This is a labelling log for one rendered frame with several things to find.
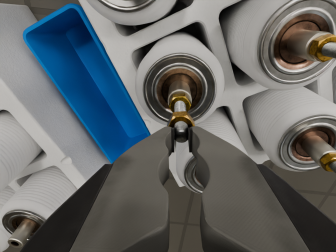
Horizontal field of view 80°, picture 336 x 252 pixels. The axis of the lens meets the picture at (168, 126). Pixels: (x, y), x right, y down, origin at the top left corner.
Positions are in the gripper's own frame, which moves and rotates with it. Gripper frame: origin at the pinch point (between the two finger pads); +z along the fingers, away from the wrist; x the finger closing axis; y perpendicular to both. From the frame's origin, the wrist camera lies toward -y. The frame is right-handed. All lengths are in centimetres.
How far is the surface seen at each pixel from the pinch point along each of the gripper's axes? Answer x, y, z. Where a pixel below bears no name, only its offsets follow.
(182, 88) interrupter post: 0.2, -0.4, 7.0
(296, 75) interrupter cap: 11.3, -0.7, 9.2
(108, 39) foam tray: -8.8, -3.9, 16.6
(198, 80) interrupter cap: 1.9, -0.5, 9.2
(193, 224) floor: 5, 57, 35
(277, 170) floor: 28, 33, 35
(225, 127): 6.3, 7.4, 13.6
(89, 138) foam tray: -18.9, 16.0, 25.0
